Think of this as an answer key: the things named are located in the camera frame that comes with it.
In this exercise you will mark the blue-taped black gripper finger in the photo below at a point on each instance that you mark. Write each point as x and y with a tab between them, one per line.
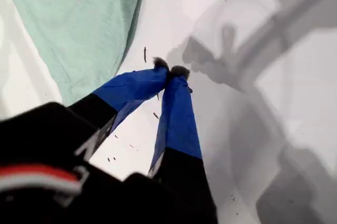
129	90
179	129

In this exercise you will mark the pale green T-shirt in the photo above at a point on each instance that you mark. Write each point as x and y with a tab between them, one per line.
73	24

